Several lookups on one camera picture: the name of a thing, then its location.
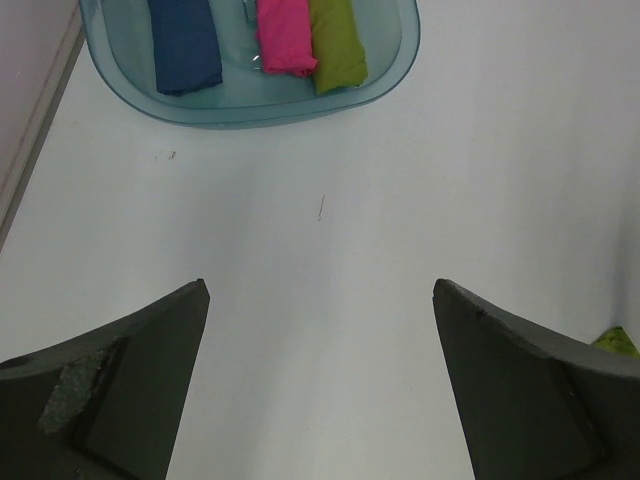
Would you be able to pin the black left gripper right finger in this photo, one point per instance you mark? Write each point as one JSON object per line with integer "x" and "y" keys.
{"x": 533, "y": 403}

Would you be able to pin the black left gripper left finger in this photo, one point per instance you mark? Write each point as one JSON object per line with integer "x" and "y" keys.
{"x": 106, "y": 404}

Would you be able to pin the green paper napkin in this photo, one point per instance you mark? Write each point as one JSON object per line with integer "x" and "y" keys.
{"x": 616, "y": 340}

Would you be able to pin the blue rolled napkin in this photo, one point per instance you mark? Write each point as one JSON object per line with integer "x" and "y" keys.
{"x": 185, "y": 46}

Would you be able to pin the green rolled napkin in bin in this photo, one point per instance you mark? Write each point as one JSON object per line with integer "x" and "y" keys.
{"x": 336, "y": 45}

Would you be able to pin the pink rolled napkin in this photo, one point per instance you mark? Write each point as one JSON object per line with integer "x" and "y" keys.
{"x": 285, "y": 37}

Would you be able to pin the teal translucent plastic bin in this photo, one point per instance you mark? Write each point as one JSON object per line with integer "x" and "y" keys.
{"x": 119, "y": 39}

